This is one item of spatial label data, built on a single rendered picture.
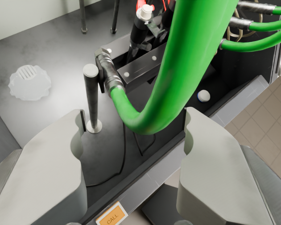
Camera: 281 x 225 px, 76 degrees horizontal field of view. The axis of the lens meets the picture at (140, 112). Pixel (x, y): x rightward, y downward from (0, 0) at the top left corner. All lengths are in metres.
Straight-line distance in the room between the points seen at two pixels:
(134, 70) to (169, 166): 0.22
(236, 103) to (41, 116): 0.50
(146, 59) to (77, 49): 0.25
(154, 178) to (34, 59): 0.45
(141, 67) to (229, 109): 0.25
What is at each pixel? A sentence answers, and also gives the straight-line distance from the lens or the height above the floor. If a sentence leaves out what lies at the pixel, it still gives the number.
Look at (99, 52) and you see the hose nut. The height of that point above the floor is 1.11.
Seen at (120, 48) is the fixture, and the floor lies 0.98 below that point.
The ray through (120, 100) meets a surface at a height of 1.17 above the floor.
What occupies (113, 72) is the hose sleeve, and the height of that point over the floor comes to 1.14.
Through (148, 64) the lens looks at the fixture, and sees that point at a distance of 0.42.
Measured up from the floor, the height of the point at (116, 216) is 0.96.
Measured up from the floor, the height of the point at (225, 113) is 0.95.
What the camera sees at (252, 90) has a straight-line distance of 0.58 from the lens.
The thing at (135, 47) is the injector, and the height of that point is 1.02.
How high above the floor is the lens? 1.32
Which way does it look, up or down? 70 degrees down
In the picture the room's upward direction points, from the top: 41 degrees clockwise
